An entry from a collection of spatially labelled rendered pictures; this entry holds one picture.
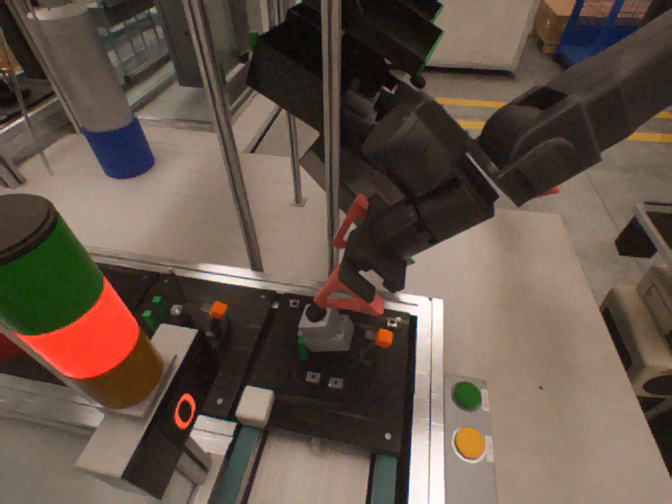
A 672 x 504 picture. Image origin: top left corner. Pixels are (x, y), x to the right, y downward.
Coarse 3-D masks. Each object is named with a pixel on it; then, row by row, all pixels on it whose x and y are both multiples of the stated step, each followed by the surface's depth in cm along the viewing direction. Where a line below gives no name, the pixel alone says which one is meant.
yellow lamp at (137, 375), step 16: (144, 336) 26; (144, 352) 25; (112, 368) 23; (128, 368) 24; (144, 368) 25; (160, 368) 28; (80, 384) 23; (96, 384) 23; (112, 384) 24; (128, 384) 25; (144, 384) 26; (96, 400) 25; (112, 400) 25; (128, 400) 26
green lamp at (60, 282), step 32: (64, 224) 18; (32, 256) 16; (64, 256) 18; (0, 288) 16; (32, 288) 17; (64, 288) 18; (96, 288) 20; (0, 320) 18; (32, 320) 18; (64, 320) 19
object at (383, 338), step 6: (366, 330) 53; (384, 330) 52; (366, 336) 52; (372, 336) 53; (378, 336) 52; (384, 336) 52; (390, 336) 52; (372, 342) 52; (378, 342) 52; (384, 342) 51; (390, 342) 51; (366, 348) 56; (372, 348) 54; (378, 348) 53; (366, 354) 55; (372, 354) 55; (366, 360) 56
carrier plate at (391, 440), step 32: (288, 320) 65; (352, 320) 65; (384, 320) 65; (288, 352) 61; (384, 352) 61; (256, 384) 57; (288, 384) 57; (384, 384) 57; (288, 416) 54; (320, 416) 54; (352, 416) 54; (384, 416) 54; (384, 448) 51
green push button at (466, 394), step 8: (464, 384) 57; (472, 384) 57; (456, 392) 56; (464, 392) 56; (472, 392) 56; (456, 400) 56; (464, 400) 55; (472, 400) 55; (480, 400) 56; (472, 408) 55
